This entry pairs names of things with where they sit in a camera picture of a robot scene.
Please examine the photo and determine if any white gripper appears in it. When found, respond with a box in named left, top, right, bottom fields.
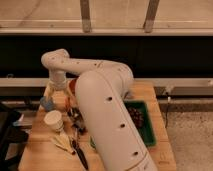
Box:
left=45, top=80, right=73, bottom=100

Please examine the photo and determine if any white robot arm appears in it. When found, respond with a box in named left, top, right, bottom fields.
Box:
left=41, top=49, right=158, bottom=171

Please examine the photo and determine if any blue-grey cup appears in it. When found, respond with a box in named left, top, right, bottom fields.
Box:
left=40, top=96, right=54, bottom=112

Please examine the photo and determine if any metal cup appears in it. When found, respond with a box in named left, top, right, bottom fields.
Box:
left=68, top=108, right=80, bottom=119

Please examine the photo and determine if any white paper cup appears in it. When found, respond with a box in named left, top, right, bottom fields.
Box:
left=44, top=110, right=64, bottom=132

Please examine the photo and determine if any red bowl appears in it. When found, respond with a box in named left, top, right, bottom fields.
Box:
left=69, top=78, right=77, bottom=94

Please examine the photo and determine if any small dark utensil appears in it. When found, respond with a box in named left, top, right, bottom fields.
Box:
left=73, top=121, right=86, bottom=134

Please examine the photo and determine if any black chair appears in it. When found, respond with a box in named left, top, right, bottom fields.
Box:
left=0, top=102, right=29, bottom=171

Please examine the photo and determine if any green plastic tray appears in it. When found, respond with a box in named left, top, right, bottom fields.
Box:
left=89, top=100, right=157, bottom=150

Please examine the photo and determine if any dark grape bunch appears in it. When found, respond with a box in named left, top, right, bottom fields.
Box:
left=128, top=107, right=144, bottom=128

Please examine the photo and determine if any black handled knife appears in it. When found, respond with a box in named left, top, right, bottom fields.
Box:
left=71, top=128, right=89, bottom=171

